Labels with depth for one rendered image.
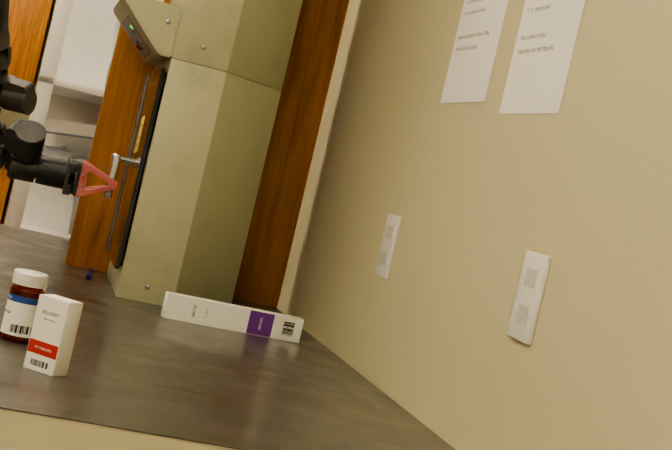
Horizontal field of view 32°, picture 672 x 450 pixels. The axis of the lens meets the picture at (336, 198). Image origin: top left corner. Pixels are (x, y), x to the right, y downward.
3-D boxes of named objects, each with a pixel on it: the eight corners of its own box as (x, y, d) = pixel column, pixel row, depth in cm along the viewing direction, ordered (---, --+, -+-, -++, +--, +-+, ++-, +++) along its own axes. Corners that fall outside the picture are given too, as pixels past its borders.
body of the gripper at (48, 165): (78, 157, 234) (40, 149, 232) (79, 163, 224) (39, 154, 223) (71, 189, 235) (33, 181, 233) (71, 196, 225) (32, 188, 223)
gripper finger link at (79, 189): (119, 166, 235) (72, 156, 233) (121, 170, 228) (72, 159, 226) (112, 199, 236) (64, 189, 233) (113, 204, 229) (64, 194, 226)
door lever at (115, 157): (129, 203, 231) (128, 202, 234) (140, 156, 231) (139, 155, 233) (101, 197, 230) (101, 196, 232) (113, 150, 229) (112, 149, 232)
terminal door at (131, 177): (110, 253, 257) (152, 73, 257) (118, 270, 228) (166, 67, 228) (106, 252, 257) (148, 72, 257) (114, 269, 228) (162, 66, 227)
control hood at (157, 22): (155, 65, 258) (165, 20, 258) (171, 58, 227) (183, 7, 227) (103, 52, 255) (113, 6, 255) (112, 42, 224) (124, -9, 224)
